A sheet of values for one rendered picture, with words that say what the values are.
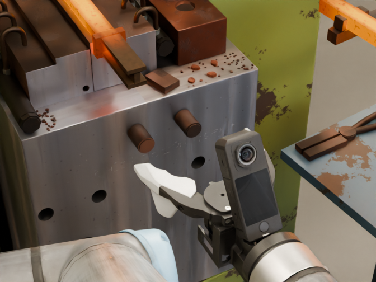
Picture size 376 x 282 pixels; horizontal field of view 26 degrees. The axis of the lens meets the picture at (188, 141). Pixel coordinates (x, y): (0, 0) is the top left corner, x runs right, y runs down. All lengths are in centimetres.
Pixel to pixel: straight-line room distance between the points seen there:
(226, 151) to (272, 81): 76
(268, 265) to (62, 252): 26
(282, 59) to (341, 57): 140
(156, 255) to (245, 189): 24
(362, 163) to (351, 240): 87
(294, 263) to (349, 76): 208
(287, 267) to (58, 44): 53
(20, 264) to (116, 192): 64
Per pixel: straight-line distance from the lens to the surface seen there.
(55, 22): 124
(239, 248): 91
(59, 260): 64
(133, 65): 109
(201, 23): 124
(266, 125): 165
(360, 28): 127
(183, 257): 145
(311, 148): 142
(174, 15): 126
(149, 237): 65
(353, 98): 277
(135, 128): 119
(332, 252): 224
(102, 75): 120
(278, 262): 83
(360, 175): 140
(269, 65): 156
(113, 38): 115
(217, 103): 125
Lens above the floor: 163
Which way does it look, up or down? 40 degrees down
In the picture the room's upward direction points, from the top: straight up
